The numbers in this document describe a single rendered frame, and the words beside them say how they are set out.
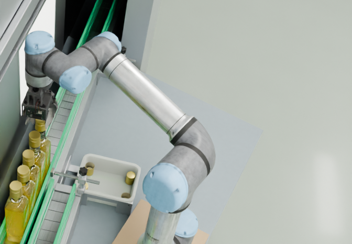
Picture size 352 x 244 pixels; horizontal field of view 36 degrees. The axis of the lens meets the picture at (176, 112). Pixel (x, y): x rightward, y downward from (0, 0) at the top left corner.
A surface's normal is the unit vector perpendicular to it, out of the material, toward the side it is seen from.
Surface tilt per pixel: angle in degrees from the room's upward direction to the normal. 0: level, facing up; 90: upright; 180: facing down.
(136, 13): 90
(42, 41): 0
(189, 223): 7
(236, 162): 0
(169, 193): 85
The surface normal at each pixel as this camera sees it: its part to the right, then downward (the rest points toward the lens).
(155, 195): -0.54, 0.43
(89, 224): 0.18, -0.66
